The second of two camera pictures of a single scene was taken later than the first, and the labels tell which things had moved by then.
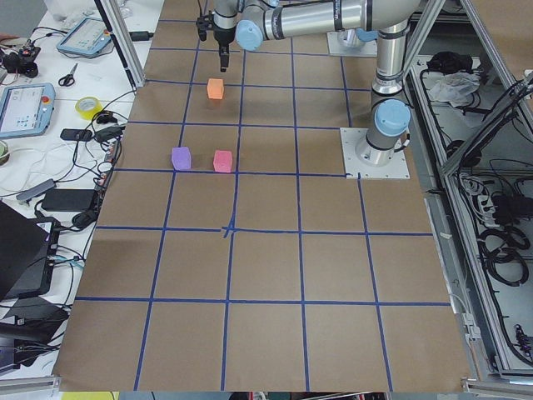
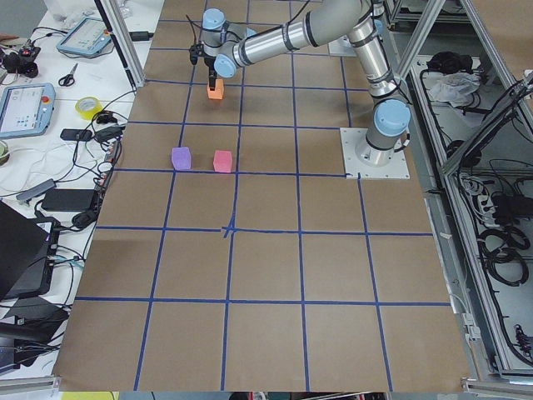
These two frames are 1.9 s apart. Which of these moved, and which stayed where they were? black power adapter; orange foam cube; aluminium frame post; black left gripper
Moved: black left gripper
Stayed: aluminium frame post; black power adapter; orange foam cube
